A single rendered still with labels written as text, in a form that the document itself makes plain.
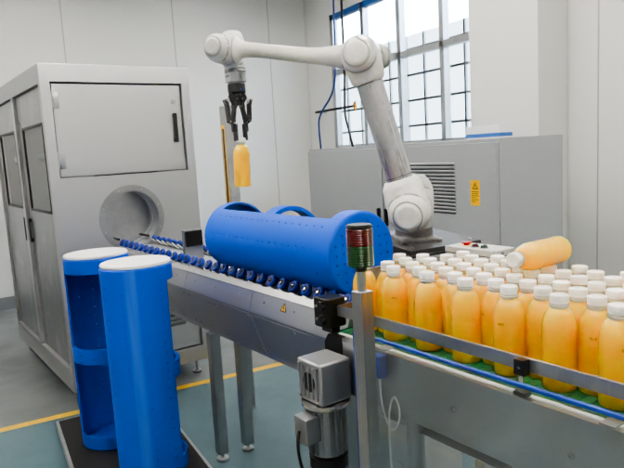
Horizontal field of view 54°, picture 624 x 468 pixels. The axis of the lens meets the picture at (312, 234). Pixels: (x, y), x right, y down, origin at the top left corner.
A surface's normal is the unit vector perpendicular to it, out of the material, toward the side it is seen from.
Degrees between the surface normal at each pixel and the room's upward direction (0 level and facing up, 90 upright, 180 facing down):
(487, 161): 90
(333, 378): 90
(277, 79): 90
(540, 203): 90
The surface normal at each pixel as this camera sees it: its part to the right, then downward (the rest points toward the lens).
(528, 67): -0.88, 0.11
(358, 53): -0.28, 0.11
